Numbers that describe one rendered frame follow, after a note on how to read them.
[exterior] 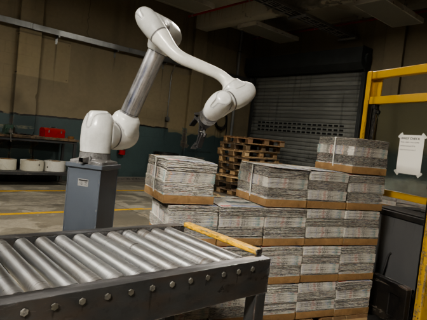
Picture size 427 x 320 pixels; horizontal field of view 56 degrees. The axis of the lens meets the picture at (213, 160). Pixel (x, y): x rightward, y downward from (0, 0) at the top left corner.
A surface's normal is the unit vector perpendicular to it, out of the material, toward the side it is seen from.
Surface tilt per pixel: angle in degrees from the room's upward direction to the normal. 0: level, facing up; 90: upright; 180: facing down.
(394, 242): 90
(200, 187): 90
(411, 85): 90
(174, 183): 90
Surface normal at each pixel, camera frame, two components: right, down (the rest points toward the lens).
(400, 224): -0.92, -0.07
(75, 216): -0.24, 0.03
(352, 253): 0.37, 0.08
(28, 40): 0.65, 0.11
